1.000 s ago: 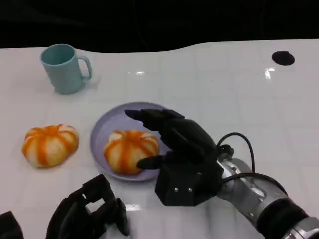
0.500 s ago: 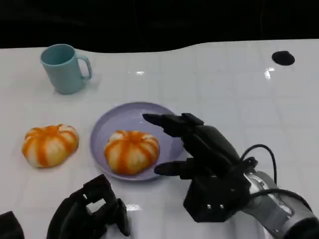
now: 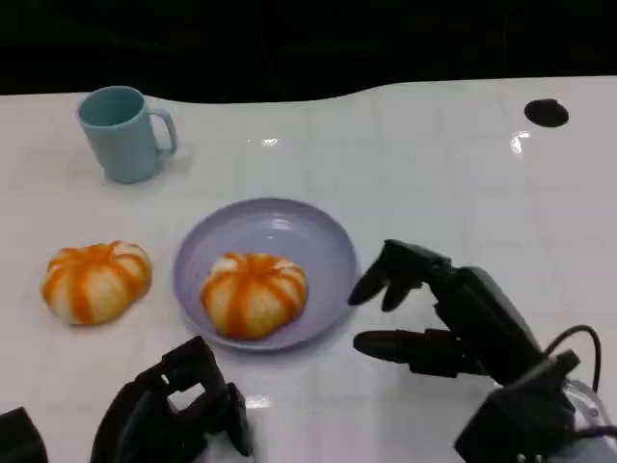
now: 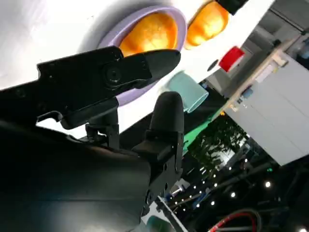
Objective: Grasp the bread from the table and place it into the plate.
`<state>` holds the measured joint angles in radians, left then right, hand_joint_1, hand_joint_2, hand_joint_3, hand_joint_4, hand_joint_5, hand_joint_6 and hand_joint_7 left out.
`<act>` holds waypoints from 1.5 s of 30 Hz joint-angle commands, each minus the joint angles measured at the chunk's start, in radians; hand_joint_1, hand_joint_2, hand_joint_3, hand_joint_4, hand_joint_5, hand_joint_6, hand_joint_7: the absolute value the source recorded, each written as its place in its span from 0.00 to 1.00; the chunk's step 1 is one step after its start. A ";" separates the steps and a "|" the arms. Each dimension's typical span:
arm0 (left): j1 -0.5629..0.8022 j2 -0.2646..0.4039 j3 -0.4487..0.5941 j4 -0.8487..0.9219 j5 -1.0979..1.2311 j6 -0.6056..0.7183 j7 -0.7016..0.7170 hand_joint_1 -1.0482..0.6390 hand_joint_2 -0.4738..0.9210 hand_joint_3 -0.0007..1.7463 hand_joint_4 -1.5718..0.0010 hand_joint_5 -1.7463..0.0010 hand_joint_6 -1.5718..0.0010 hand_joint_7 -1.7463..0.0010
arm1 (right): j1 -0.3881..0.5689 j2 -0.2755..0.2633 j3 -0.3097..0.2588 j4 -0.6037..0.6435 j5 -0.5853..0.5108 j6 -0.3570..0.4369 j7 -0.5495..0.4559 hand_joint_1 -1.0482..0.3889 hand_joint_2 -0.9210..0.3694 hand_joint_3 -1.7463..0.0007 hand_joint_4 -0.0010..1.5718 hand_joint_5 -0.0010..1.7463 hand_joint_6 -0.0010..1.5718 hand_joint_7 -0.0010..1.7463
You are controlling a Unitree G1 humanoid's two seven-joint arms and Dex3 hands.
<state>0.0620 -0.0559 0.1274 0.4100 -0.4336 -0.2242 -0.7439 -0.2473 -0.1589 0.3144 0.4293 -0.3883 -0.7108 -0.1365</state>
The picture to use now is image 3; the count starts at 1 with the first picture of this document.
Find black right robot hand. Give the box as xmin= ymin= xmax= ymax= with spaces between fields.
xmin=347 ymin=239 xmax=547 ymax=387

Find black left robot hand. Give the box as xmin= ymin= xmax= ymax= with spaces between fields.
xmin=90 ymin=336 xmax=255 ymax=463

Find orange and white bread roll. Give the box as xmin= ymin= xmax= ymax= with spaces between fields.
xmin=200 ymin=251 xmax=309 ymax=342
xmin=40 ymin=240 xmax=153 ymax=326

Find lilac plate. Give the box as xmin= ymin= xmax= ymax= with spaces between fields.
xmin=172 ymin=196 xmax=361 ymax=355

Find pale green mug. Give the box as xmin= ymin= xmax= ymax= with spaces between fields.
xmin=77 ymin=85 xmax=178 ymax=184

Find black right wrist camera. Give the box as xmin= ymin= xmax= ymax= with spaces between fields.
xmin=453 ymin=351 xmax=580 ymax=463

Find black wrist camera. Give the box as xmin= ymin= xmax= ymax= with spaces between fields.
xmin=453 ymin=351 xmax=580 ymax=463
xmin=0 ymin=406 xmax=49 ymax=463

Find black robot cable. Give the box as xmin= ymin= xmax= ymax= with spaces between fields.
xmin=547 ymin=325 xmax=604 ymax=393

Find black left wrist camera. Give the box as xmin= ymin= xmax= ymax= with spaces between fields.
xmin=0 ymin=406 xmax=49 ymax=463

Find black table cable grommet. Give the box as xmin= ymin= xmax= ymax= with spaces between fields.
xmin=523 ymin=98 xmax=570 ymax=128

